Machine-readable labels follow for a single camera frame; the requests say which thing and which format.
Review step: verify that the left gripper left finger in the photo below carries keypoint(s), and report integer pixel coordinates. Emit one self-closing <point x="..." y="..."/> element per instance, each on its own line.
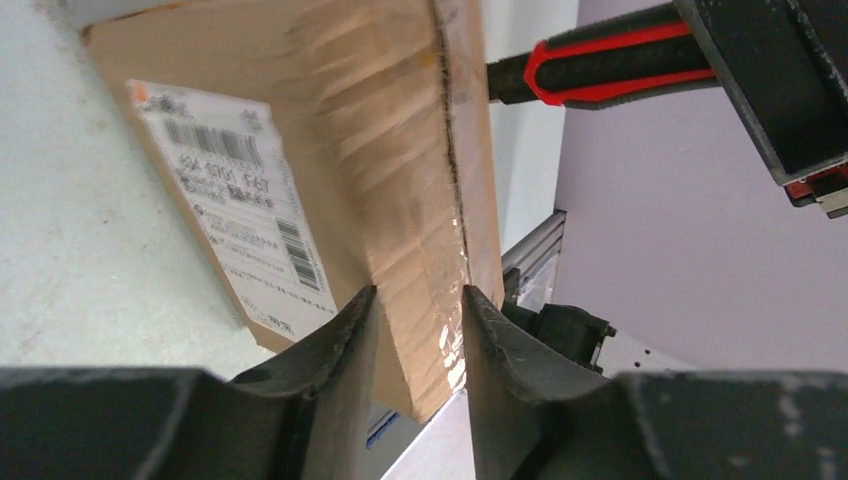
<point x="299" y="415"/>

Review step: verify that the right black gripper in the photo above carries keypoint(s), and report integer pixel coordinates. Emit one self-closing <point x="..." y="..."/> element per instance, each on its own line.
<point x="783" y="65"/>

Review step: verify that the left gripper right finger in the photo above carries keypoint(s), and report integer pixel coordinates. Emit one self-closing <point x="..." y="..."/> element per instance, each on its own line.
<point x="534" y="414"/>

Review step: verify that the red black utility knife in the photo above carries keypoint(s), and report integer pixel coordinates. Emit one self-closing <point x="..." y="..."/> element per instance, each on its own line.
<point x="627" y="58"/>

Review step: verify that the brown cardboard express box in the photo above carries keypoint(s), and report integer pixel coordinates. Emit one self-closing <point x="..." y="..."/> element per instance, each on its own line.
<point x="382" y="108"/>

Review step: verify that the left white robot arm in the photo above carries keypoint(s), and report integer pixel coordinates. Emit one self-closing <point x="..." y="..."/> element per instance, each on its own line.
<point x="576" y="334"/>

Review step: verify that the white shipping label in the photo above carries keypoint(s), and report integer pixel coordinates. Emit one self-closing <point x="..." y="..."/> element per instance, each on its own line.
<point x="227" y="159"/>

